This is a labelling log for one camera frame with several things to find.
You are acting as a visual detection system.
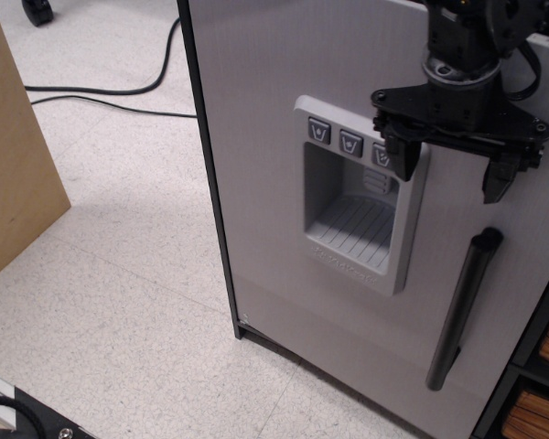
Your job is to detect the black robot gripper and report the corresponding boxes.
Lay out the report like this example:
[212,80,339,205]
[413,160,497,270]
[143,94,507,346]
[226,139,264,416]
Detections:
[370,54,549,205]

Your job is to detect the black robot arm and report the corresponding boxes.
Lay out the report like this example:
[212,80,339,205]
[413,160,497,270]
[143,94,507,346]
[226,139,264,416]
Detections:
[371,1,549,204]

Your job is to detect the dark grey fridge cabinet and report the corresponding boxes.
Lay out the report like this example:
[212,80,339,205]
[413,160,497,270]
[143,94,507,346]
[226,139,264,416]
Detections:
[175,0,549,439]

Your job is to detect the lower wooden drawer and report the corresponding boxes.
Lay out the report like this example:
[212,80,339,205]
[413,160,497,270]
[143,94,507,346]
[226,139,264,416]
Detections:
[501,391,549,439]

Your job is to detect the plywood panel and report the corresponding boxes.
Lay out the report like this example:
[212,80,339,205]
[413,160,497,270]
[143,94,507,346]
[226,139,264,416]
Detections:
[0,24,70,272]

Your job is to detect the black caster wheel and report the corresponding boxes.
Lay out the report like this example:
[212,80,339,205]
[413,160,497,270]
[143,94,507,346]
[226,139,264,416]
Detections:
[21,0,54,27]

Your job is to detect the black door handle bar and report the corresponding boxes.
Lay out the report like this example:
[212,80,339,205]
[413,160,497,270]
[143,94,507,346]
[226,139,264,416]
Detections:
[425,227,504,391]

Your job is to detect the thick black floor cable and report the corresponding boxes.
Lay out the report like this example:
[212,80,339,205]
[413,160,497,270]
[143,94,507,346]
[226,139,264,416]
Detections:
[24,16,182,97]

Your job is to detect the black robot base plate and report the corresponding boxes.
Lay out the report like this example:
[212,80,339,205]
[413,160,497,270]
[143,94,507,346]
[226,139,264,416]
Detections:
[15,387,95,439]

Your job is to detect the black braided cable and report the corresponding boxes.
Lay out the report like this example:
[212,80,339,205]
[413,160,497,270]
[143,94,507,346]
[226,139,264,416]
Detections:
[0,396,49,439]

